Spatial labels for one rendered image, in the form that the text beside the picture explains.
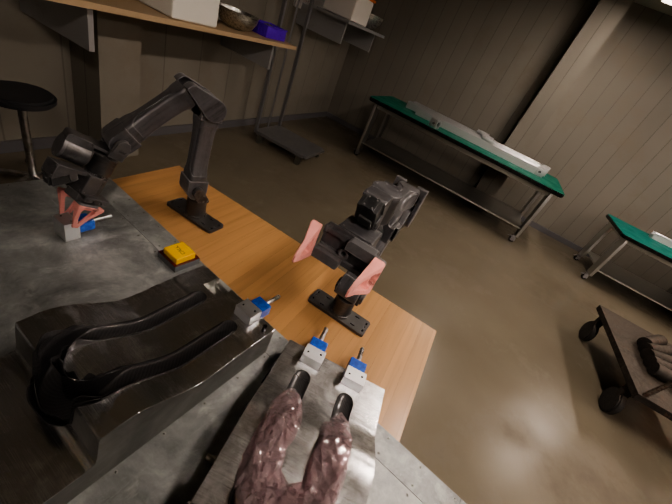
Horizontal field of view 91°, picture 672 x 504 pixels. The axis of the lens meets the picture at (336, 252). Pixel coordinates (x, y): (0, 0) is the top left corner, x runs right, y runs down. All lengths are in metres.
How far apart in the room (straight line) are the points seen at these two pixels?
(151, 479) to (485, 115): 5.64
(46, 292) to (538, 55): 5.68
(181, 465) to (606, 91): 5.81
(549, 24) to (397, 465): 5.56
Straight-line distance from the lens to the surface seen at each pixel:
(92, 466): 0.69
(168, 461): 0.75
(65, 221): 1.11
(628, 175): 6.10
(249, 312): 0.79
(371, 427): 0.81
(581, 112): 5.87
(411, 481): 0.88
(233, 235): 1.20
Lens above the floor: 1.51
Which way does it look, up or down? 33 degrees down
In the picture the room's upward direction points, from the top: 25 degrees clockwise
